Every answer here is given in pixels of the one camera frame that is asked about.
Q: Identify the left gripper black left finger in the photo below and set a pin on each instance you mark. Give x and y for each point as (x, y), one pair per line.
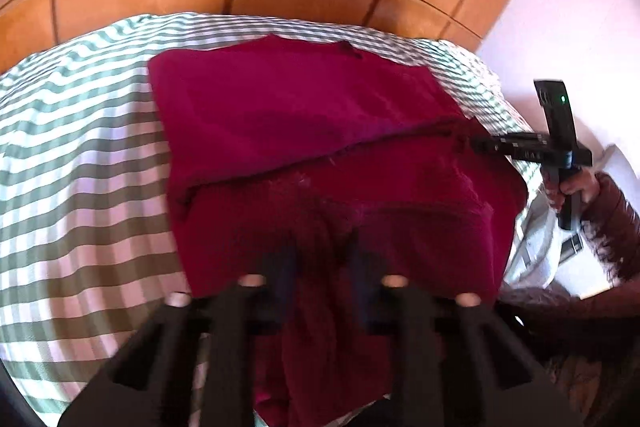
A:
(149, 381)

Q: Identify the floral pink bedsheet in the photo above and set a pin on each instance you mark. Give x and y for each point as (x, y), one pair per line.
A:
(545, 256)

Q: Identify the person's right hand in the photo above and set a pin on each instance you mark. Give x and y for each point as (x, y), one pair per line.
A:
(584, 183)

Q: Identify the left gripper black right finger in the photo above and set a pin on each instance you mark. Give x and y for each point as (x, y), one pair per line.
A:
(451, 365)

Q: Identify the person's dark red sleeve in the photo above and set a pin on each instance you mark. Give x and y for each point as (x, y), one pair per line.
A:
(613, 226)

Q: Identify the dark red knit sweater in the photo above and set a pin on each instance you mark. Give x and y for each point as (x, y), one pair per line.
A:
(322, 149)

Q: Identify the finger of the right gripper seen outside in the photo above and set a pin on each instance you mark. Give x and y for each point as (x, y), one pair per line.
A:
(490, 144)

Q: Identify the green white checkered bedspread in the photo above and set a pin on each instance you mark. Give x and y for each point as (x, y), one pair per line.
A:
(86, 252)

